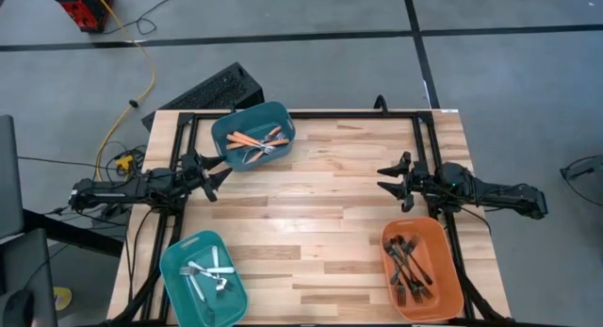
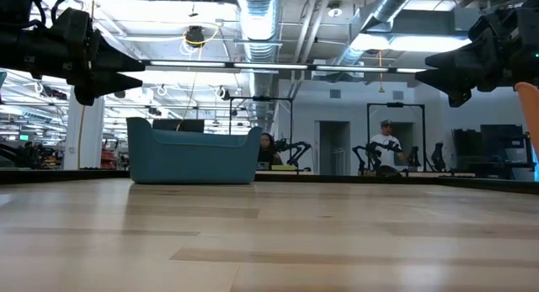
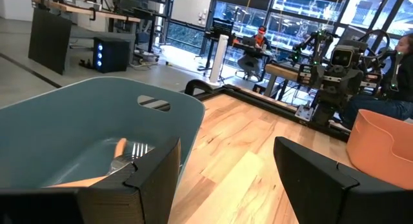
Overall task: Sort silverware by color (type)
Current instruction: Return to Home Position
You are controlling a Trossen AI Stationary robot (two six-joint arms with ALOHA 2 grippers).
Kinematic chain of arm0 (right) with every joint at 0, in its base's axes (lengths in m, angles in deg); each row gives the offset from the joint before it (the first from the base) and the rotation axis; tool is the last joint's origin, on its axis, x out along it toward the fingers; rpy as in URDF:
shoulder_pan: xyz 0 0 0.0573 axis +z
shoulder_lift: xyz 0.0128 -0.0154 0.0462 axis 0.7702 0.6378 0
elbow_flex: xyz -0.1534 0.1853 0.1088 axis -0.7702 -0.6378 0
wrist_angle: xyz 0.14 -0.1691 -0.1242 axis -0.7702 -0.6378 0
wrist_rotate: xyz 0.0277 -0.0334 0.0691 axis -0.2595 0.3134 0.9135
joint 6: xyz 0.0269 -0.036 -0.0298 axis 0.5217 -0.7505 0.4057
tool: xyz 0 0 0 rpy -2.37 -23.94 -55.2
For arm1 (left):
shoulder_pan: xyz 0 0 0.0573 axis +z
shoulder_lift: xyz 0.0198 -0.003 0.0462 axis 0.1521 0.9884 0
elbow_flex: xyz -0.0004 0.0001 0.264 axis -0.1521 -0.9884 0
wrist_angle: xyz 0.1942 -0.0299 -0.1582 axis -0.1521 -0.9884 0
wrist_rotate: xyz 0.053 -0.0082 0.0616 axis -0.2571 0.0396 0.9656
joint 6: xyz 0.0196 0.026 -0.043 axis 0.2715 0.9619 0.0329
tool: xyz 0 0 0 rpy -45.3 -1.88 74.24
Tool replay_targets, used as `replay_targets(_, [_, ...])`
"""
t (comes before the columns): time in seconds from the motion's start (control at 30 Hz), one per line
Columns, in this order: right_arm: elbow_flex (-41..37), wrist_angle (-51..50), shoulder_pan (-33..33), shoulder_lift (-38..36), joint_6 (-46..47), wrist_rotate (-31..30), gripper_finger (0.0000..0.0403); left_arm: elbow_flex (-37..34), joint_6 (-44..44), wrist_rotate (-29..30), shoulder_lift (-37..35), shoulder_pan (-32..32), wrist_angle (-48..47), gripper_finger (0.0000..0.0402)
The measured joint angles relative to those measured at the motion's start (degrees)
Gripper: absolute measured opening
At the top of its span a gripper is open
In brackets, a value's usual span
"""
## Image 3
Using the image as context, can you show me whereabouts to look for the white tower fan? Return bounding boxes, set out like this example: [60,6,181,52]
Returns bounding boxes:
[208,34,230,87]

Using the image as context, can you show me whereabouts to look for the orange plastic bin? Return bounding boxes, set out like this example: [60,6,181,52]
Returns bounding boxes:
[346,108,413,190]

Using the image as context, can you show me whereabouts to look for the person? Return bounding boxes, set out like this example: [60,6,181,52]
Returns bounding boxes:
[340,32,413,130]
[236,25,272,80]

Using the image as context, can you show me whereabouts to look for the black computer blue lights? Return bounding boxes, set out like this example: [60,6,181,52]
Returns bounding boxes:
[92,36,132,74]

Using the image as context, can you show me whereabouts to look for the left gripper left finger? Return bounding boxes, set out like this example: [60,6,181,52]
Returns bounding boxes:
[80,136,181,224]

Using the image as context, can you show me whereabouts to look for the dark cabinet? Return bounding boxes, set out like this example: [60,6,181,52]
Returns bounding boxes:
[28,7,73,76]

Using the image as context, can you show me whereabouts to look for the wooden workbench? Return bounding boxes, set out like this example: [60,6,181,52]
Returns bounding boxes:
[264,63,300,98]
[31,0,142,24]

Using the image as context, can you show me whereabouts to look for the black arched cable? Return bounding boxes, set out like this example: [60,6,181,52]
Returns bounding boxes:
[184,79,214,97]

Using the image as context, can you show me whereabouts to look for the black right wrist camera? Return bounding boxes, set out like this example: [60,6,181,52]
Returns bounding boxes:
[329,39,359,70]

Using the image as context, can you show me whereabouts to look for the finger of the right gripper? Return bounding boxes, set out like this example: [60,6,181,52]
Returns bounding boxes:
[360,71,384,91]
[297,63,323,88]

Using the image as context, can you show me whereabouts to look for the dark teal plastic bin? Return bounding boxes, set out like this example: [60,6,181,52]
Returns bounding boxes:
[0,76,207,190]

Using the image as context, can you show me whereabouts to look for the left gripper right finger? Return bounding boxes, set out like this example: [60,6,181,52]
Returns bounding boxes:
[273,136,413,224]

